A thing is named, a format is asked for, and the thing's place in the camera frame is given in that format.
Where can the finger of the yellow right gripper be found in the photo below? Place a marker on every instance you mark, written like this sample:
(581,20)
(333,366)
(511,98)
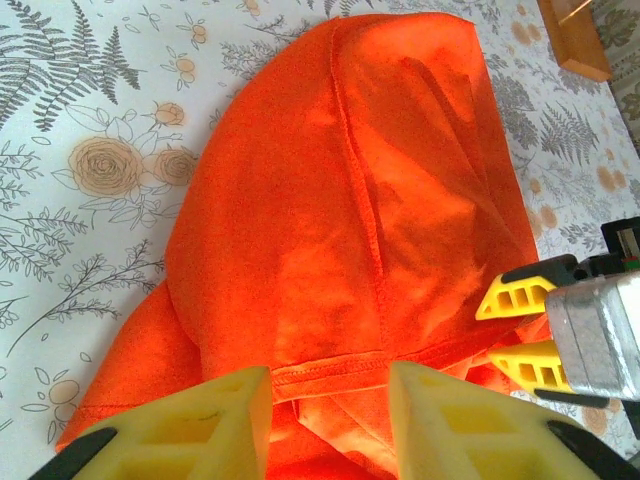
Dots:
(490,307)
(550,365)

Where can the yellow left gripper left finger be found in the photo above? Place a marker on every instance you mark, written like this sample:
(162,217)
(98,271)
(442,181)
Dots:
(200,430)

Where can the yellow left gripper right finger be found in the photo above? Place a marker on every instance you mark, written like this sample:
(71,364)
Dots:
(450,435)

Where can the orange t-shirt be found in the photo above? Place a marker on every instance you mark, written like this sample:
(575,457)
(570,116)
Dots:
(320,200)

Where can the brown wooden stand base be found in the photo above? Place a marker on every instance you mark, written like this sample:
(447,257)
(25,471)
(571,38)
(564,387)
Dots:
(580,40)

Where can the floral tablecloth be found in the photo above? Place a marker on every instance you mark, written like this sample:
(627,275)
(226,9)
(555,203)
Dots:
(90,200)

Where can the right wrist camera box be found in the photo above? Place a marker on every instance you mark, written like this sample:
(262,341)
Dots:
(600,340)

